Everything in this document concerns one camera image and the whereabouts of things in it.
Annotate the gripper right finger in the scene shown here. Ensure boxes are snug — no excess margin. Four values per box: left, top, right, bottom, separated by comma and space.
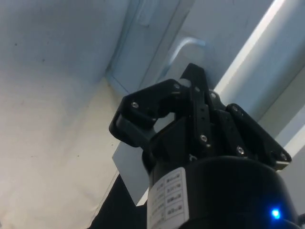
190, 62, 293, 171

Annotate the white chest of drawers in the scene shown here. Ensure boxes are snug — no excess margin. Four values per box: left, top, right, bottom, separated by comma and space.
103, 0, 305, 208

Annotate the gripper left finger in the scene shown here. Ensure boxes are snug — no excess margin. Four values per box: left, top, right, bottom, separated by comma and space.
108, 62, 195, 147

